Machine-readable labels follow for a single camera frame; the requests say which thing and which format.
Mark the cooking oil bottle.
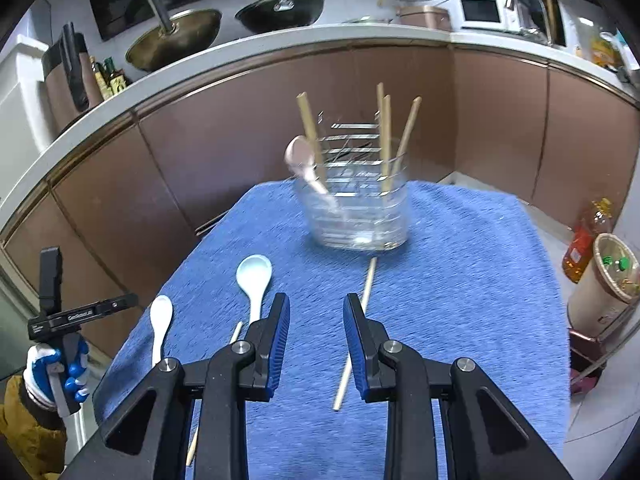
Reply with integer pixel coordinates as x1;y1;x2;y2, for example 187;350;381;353
562;198;614;284

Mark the dark sauce bottle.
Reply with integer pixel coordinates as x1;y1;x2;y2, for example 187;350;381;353
89;56;104;102
103;57;129;98

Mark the brown rice cooker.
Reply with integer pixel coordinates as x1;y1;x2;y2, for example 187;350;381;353
397;5;454;30

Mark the clear utensil holder wire rack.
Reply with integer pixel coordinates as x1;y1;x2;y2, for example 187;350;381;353
292;122;412;252

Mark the white ceramic spoon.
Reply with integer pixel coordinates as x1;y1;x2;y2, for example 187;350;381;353
150;295;174;368

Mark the person's left hand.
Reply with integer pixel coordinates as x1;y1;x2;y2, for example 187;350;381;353
22;339;92;407

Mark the white microwave oven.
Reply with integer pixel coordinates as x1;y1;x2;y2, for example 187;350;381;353
452;0;521;31

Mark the bronze wok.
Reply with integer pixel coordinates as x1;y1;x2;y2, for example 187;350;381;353
125;0;223;72

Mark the person's left forearm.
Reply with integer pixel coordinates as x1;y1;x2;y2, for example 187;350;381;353
0;375;68;480

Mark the yellow package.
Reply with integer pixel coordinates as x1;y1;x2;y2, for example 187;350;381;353
590;35;621;69

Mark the pink ceramic spoon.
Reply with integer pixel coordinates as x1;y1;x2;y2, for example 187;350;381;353
284;135;341;213

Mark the steel faucet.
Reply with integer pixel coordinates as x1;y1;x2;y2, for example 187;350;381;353
505;0;549;39

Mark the wooden pole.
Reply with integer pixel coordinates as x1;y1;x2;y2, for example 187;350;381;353
541;0;557;44

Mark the brown electric cooker black handle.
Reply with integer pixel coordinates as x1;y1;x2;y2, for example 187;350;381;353
41;22;104;134

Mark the white refrigerator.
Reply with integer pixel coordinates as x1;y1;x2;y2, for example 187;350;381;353
0;35;52;154

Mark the dark red plastic item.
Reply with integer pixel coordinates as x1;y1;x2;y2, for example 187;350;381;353
567;327;640;397

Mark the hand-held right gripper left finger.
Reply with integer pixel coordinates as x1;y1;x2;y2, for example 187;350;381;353
102;292;292;480

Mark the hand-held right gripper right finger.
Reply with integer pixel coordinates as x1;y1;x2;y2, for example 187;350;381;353
342;294;573;480

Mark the blue terry towel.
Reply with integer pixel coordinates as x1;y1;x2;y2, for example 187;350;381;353
92;180;572;480

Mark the beige trash bin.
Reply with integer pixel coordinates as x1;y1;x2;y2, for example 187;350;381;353
567;233;640;334

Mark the light blue ceramic spoon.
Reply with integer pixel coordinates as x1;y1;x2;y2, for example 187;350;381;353
236;255;273;325

